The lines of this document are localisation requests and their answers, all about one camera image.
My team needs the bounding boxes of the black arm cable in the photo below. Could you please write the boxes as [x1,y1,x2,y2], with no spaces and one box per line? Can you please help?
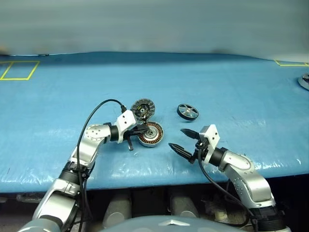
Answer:
[76,99,127,232]
[197,149,259,228]

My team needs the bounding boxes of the blue table cover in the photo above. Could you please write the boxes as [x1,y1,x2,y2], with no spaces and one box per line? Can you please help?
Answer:
[0,51,309,194]

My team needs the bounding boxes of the motor housing with copper windings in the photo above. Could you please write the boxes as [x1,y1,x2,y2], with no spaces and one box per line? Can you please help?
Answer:
[138,121,165,148]

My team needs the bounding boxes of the round silver motor lid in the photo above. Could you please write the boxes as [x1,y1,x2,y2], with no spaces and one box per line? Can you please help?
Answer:
[131,98,155,121]

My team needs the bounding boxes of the silver metal object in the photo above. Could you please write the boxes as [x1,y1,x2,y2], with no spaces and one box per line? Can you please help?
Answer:
[297,73,309,91]

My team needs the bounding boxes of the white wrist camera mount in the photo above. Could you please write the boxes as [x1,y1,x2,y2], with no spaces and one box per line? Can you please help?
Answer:
[199,124,221,165]
[115,110,137,145]

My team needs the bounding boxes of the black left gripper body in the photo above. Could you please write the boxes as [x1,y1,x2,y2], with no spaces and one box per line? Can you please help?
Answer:
[122,129,140,152]

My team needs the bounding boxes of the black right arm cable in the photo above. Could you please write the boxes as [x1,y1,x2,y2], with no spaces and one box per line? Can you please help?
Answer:
[197,149,259,228]

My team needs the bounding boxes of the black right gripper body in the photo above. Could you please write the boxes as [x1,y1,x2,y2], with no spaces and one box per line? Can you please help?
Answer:
[189,137,210,165]

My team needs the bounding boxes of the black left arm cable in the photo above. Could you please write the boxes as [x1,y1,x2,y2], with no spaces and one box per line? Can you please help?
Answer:
[76,99,127,232]

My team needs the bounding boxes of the grey robot torso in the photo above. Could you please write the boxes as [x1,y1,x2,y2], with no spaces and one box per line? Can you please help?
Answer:
[101,215,249,232]

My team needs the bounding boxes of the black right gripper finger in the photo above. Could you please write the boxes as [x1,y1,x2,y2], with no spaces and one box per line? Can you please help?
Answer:
[180,128,201,140]
[168,143,194,161]

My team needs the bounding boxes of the black silver spoked rotor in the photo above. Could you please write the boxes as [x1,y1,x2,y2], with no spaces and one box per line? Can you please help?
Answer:
[176,103,199,122]

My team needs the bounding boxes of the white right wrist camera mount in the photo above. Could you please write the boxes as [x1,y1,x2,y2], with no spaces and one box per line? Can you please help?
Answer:
[199,124,221,165]

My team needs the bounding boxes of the grey rounded shape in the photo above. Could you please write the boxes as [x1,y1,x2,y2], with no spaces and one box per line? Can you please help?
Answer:
[170,194,200,218]
[103,193,132,229]

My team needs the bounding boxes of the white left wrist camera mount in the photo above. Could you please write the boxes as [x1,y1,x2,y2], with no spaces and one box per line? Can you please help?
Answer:
[115,110,137,145]

